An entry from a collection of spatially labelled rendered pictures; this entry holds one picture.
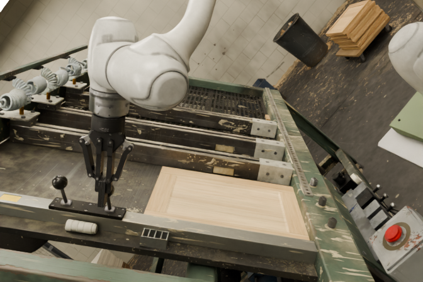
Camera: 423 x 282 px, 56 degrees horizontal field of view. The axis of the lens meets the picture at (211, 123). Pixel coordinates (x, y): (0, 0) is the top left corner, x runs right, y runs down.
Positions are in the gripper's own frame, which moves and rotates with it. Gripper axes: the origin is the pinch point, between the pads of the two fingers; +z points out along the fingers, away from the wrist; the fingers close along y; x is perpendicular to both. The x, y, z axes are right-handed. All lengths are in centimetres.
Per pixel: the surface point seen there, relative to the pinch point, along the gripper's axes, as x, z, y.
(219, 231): 8.6, 11.4, 30.2
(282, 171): 52, 10, 53
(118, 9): 556, -2, -147
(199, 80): 193, 11, 11
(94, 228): 3.5, 13.0, -2.5
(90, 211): 6.9, 10.3, -4.8
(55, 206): 6.7, 10.3, -14.2
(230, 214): 22.5, 13.8, 33.7
